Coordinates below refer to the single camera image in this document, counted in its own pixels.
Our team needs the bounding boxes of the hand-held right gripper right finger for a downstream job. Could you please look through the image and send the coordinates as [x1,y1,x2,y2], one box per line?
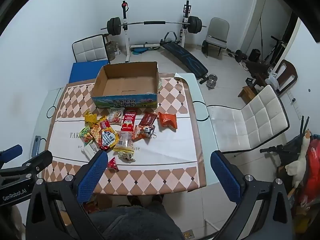
[210,150,293,240]

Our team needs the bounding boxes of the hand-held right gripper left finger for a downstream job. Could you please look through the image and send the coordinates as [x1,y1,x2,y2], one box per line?
[26,151,108,240]

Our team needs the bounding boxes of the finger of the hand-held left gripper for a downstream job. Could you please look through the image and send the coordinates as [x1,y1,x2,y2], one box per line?
[0,144,23,165]
[0,150,53,180]

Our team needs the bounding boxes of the green snack packet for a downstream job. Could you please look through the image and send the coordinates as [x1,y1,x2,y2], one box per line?
[79,126,91,147]

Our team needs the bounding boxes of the brown snack packet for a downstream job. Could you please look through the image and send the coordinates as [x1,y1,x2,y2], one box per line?
[138,112,158,128]

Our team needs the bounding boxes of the cardboard box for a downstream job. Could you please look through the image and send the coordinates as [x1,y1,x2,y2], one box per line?
[90,61,160,108]

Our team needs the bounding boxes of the small red snack packet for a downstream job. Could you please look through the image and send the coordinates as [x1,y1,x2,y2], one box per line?
[107,157,119,172]

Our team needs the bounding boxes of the white stick snack packet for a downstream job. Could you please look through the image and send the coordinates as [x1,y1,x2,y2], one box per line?
[81,145,99,159]

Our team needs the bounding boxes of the small beige snack packet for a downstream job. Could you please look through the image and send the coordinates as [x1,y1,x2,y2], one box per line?
[117,151,136,163]

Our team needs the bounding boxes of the red and yellow snack packet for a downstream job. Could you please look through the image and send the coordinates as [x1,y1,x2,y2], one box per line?
[99,119,120,151]

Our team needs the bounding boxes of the orange patterned snack packet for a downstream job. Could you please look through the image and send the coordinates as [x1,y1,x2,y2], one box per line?
[89,122,103,144]

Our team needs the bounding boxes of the clear yellow-edged snack packet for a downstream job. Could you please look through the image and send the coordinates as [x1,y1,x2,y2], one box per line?
[113,131,135,153]

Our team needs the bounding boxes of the person's legs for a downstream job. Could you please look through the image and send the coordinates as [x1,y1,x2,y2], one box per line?
[87,204,184,240]

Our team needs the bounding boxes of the large white padded chair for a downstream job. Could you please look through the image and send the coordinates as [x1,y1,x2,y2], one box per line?
[207,84,290,154]

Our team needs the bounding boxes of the long red snack packet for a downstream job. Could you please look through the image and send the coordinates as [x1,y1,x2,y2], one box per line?
[121,108,138,132]

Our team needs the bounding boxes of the orange and white snack packet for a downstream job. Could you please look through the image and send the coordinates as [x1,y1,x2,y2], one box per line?
[132,125,156,140]

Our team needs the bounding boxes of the checkered tablecloth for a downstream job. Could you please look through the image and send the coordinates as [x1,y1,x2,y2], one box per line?
[44,77,207,196]

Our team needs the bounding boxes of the white plush goose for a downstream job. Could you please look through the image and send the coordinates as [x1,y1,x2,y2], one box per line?
[285,129,312,188]

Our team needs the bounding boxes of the red bag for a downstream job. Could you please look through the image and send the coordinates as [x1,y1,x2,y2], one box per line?
[299,137,320,205]

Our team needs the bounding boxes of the small wooden stool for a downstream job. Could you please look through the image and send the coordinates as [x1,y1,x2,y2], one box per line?
[237,86,258,104]

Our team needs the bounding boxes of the chrome dumbbell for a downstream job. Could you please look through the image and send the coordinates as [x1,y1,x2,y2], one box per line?
[199,74,218,89]

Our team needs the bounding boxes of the blue mat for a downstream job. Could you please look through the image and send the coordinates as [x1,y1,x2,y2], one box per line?
[69,61,110,83]

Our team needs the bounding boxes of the white plastic bag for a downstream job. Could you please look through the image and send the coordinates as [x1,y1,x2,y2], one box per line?
[265,71,280,90]

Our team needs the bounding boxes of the black dumbbell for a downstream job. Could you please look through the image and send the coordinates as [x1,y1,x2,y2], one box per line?
[226,49,248,63]

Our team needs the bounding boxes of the black sit-up bench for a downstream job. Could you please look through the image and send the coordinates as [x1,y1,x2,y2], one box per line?
[160,31,209,77]

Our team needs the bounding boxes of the brown wooden chair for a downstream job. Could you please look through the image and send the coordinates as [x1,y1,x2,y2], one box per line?
[271,59,298,95]

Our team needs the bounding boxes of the clear water jug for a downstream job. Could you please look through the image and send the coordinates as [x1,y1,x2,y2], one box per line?
[106,42,118,61]

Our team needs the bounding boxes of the grey chair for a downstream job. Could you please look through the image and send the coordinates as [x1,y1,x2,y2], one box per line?
[202,17,230,58]

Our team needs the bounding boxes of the grey metal bracket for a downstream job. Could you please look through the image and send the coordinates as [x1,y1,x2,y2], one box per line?
[32,135,42,157]

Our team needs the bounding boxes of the black scooter handlebar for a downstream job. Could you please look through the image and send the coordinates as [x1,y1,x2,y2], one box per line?
[259,145,284,153]

